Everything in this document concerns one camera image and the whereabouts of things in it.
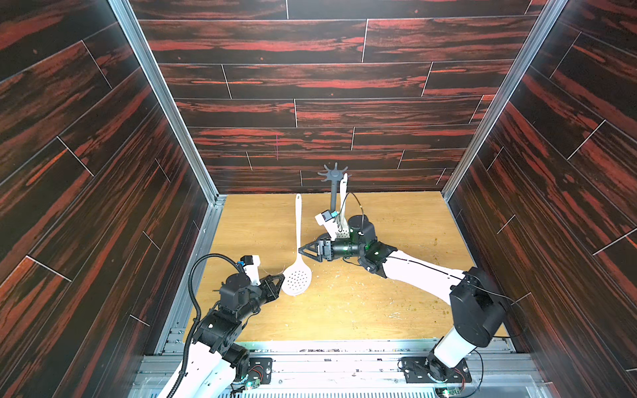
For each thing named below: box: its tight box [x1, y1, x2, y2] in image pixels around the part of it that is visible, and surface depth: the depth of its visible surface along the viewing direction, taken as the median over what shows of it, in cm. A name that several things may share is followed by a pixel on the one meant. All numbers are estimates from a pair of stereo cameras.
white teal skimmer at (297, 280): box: [282, 193, 312, 297], surface depth 76 cm
